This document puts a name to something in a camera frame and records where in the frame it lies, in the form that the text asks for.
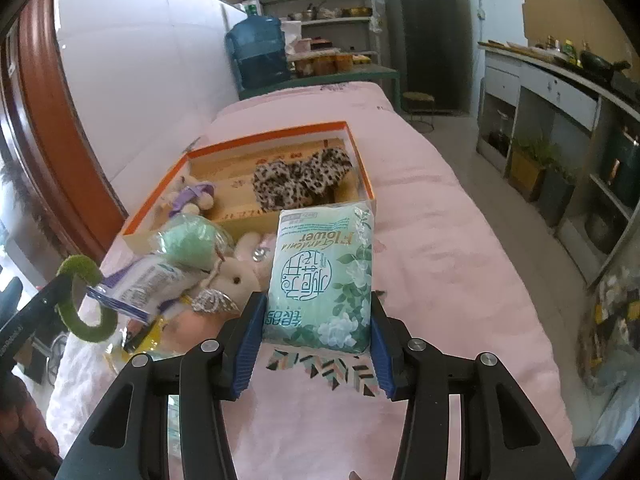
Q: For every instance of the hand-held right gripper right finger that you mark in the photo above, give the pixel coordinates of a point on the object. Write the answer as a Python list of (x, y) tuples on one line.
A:
[(382, 355)]

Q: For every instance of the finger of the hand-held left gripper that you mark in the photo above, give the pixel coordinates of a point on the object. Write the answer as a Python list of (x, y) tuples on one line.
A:
[(47, 300)]

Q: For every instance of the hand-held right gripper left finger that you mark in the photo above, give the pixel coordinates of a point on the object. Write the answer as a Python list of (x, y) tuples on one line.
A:
[(247, 345)]

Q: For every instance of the beige plush rabbit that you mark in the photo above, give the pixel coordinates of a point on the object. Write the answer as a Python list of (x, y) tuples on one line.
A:
[(235, 280)]

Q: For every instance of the green tissue pack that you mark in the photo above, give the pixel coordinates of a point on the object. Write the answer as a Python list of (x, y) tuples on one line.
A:
[(315, 280)]

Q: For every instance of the white blue wipes packet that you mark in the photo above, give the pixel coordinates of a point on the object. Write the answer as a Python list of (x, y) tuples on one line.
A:
[(145, 280)]

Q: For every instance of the orange cardboard box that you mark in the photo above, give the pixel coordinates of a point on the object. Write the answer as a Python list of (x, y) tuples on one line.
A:
[(235, 170)]

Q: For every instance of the pink round plush toy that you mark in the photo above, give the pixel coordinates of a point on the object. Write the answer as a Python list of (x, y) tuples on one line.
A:
[(192, 332)]

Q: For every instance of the person's dark red clothing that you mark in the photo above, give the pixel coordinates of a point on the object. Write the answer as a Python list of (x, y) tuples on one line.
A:
[(22, 425)]

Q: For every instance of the mint green fluffy scrunchie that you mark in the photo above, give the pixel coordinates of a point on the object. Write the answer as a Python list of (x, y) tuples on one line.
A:
[(190, 240)]

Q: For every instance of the brown wooden headboard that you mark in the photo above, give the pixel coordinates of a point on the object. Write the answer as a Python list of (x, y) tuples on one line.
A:
[(55, 150)]

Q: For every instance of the purple hat plush toy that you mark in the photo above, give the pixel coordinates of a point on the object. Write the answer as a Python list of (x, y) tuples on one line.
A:
[(192, 197)]

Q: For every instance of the leopard print scrunchie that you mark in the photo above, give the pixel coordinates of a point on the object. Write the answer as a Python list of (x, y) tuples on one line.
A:
[(290, 185)]

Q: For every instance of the dark planter box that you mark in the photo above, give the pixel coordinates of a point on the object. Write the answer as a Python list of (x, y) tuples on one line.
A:
[(556, 200)]

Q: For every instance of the potted green plant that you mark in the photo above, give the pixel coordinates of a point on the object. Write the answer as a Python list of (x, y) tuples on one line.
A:
[(527, 165)]

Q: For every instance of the round stool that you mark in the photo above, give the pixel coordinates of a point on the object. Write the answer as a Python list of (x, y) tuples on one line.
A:
[(420, 100)]

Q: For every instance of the green table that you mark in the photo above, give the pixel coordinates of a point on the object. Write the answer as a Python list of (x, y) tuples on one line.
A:
[(360, 72)]

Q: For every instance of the orange food jar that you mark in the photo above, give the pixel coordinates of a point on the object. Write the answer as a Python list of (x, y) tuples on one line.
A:
[(303, 66), (324, 64), (344, 62)]

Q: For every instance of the blue water jug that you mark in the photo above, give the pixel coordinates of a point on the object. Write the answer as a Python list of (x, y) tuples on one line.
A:
[(257, 52)]

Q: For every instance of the grey kitchen counter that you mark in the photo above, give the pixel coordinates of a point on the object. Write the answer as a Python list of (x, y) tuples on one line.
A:
[(555, 85)]

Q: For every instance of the dark grey fridge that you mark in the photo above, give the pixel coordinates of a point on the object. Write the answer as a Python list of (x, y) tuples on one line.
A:
[(422, 35)]

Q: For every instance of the green bottle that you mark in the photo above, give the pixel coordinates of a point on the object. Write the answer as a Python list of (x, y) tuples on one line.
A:
[(252, 9)]

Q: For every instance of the condiment bottles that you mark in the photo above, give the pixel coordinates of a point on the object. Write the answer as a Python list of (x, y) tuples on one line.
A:
[(562, 49)]

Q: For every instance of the black wok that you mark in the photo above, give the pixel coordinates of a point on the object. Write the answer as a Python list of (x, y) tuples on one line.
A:
[(597, 62)]

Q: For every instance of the cardboard wall panels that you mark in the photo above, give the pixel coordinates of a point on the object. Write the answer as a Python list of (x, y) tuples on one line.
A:
[(575, 15)]

